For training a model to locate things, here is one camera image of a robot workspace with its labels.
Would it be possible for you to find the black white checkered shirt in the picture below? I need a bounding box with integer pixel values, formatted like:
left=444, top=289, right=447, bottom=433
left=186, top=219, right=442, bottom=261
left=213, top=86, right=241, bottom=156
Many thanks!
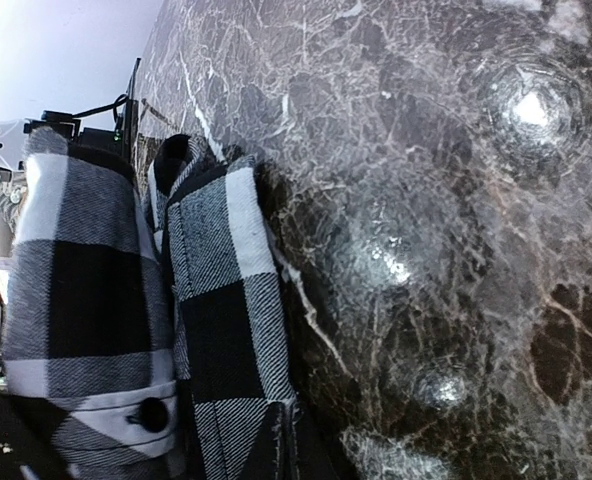
left=1, top=128, right=336, bottom=479

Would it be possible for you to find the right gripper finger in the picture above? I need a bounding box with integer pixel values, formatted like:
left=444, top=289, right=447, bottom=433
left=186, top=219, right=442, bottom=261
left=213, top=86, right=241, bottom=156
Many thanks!
left=0, top=391, right=71, bottom=479

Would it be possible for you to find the black front rail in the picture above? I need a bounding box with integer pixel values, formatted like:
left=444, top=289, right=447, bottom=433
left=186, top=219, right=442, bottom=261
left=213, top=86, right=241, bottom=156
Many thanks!
left=114, top=57, right=141, bottom=164

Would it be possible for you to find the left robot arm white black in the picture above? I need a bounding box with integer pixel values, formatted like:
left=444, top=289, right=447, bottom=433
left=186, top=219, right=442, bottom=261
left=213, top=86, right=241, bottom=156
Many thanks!
left=0, top=111, right=125, bottom=172

